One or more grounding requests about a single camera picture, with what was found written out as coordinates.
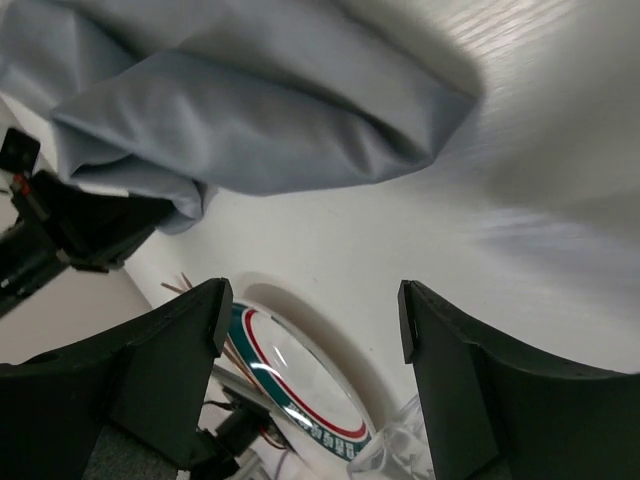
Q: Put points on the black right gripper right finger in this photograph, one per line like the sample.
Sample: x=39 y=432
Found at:
x=495 y=407

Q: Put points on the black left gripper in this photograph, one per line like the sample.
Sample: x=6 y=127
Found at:
x=59 y=226

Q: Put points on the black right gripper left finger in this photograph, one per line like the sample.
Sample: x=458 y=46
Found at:
x=145 y=378

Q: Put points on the copper fork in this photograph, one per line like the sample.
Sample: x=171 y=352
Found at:
x=181 y=284

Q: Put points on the clear plastic cup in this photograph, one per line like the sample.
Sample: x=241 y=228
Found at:
x=399 y=451

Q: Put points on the white plate green red rim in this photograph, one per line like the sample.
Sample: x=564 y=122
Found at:
x=302 y=381

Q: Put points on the grey cloth placemat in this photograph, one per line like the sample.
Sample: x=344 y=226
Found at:
x=168 y=98

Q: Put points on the copper knife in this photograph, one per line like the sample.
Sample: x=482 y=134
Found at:
x=232 y=355

